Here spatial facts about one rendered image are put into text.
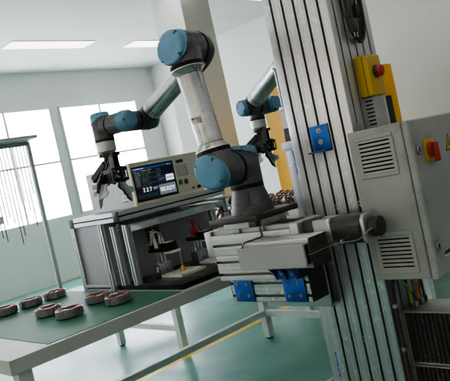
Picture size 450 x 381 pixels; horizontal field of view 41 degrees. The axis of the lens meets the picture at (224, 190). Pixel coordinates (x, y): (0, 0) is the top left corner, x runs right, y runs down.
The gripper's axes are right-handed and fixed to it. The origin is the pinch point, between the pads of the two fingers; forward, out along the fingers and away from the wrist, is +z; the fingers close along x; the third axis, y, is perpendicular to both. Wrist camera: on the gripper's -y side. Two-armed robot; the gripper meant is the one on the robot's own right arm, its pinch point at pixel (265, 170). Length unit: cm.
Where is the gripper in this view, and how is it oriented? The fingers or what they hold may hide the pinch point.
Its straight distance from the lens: 291.4
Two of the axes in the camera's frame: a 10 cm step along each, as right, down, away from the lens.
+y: 7.0, -1.3, -7.0
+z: 2.1, 9.8, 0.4
